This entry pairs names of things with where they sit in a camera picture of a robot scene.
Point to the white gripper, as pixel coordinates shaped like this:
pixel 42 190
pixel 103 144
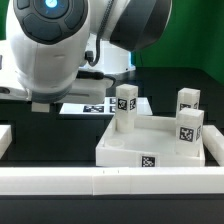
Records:
pixel 88 88

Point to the white square tabletop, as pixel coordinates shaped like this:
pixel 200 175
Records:
pixel 151 144

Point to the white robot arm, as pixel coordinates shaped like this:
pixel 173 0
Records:
pixel 46 45

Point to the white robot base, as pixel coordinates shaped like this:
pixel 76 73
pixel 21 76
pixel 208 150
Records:
pixel 113 60

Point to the white fiducial marker board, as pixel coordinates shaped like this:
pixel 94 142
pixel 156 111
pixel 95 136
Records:
pixel 107 108

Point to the white obstacle fence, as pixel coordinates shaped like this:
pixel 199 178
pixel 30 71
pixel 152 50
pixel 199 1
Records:
pixel 111 181

